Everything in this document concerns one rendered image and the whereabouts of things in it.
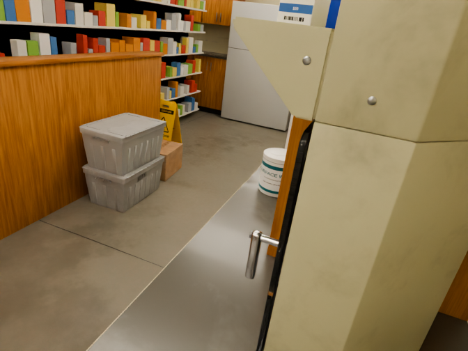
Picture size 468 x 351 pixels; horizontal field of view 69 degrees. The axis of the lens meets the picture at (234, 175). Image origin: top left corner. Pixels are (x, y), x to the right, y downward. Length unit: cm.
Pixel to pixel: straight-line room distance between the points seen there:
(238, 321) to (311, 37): 57
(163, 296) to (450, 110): 64
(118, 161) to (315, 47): 240
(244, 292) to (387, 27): 63
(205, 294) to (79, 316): 136
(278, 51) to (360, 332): 40
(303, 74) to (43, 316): 195
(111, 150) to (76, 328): 127
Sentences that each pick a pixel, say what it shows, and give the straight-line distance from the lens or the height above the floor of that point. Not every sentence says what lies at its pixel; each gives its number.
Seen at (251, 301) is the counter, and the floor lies 94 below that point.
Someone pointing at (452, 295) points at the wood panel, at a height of 99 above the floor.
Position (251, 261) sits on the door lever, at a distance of 57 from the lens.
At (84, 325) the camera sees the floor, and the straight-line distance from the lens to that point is 206.
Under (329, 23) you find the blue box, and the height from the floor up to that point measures 152.
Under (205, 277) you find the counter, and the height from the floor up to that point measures 94.
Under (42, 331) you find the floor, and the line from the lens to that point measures 209.
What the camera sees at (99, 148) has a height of 52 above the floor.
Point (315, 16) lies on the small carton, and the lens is 49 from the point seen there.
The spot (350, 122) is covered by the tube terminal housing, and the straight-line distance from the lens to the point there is 41.
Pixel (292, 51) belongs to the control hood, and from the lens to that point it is 41.
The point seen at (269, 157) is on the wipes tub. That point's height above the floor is 109.
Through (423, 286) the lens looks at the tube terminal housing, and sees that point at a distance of 60.
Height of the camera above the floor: 150
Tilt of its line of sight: 24 degrees down
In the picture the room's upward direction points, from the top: 7 degrees clockwise
